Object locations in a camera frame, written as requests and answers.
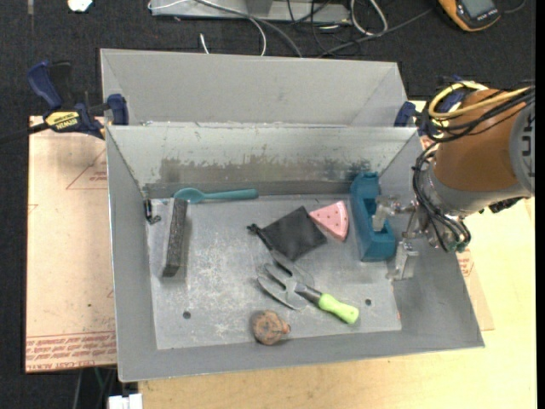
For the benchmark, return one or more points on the teal plastic spoon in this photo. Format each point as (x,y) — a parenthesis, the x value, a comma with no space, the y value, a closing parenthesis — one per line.
(221,194)

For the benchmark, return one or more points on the small black clip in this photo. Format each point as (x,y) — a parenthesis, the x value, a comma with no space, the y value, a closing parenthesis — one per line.
(149,211)

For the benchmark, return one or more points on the dark green flat block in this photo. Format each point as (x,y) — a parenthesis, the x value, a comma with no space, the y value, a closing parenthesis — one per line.
(176,237)

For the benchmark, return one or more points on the grey metal bin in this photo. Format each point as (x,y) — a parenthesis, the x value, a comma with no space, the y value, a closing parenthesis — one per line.
(238,164)

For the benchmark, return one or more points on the brown lumpy rock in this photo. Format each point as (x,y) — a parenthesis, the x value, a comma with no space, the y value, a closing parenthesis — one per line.
(268,327)

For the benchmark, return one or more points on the black cylinder on white bracket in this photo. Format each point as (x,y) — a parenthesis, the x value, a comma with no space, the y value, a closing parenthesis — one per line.
(504,205)

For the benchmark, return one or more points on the black cloth pouch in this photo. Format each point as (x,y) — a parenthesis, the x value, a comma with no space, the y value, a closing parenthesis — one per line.
(294,232)

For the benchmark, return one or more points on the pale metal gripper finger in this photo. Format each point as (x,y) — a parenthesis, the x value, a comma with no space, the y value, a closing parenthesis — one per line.
(385,206)
(406,260)

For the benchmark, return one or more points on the pink toy wedge slice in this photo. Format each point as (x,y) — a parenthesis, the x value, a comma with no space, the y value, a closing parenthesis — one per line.
(334,220)

